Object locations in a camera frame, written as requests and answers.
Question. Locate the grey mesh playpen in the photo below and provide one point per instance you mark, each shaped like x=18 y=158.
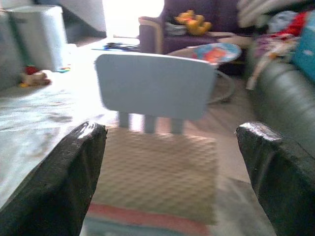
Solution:
x=7 y=54

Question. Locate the small colourful toy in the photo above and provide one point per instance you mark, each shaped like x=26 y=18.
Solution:
x=63 y=69

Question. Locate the purple armchair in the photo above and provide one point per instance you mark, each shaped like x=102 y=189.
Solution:
x=221 y=14

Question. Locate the pink patterned cloth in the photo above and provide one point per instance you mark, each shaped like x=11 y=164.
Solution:
x=268 y=46

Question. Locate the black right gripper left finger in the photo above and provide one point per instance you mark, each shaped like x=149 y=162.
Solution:
x=56 y=186

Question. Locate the red garment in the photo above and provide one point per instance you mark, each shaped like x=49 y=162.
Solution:
x=292 y=25

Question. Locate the blue storage box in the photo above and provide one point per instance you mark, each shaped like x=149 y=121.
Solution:
x=306 y=49

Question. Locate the pink dotted pillow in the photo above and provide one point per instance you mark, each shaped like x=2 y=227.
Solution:
x=147 y=217

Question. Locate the beige and red plush toy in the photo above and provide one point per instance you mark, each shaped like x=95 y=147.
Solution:
x=34 y=77

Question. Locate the beige dotted pillow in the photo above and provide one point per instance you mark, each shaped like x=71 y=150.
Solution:
x=152 y=172

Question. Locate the colourful baby bouncer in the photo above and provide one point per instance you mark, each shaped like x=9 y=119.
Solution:
x=214 y=52

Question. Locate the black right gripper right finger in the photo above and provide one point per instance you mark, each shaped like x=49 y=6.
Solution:
x=285 y=186

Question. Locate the green leather sofa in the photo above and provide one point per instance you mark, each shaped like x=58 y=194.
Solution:
x=290 y=98

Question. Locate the blue floor mat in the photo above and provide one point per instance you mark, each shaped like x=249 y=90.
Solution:
x=115 y=46

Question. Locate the yellow plush toy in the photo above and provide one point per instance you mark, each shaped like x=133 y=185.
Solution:
x=194 y=24

